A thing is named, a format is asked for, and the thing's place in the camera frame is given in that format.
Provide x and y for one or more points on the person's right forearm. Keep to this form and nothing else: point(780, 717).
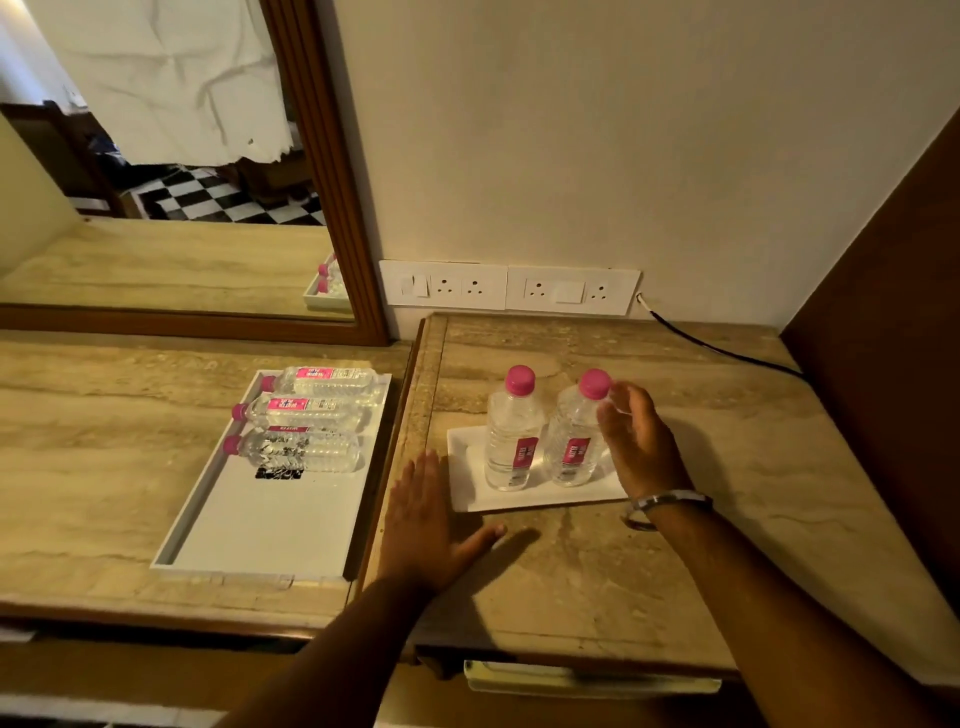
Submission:
point(780, 622)

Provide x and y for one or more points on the large white rimmed tray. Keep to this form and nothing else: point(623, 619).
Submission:
point(262, 525)

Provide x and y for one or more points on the pink-capped clear water bottle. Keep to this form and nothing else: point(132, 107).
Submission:
point(300, 451)
point(322, 381)
point(574, 442)
point(513, 435)
point(304, 412)

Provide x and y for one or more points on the wooden framed wall mirror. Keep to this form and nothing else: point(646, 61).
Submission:
point(330, 187)

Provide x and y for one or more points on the small flat white tray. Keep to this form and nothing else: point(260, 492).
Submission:
point(469, 480)

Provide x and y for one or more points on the person's left forearm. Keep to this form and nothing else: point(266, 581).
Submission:
point(337, 660)

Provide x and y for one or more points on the person's right thumb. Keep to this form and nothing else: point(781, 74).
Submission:
point(608, 433)

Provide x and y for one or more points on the white switch socket panel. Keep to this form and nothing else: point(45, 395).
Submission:
point(570, 290)
point(450, 285)

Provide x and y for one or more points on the person's left thumb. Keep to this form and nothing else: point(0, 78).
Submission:
point(480, 541)

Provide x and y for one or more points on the dark brown wooden panel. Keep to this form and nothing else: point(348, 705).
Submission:
point(885, 360)

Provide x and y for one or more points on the person's right hand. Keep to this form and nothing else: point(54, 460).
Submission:
point(645, 454)

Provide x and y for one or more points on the person's left hand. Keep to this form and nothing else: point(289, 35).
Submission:
point(420, 532)

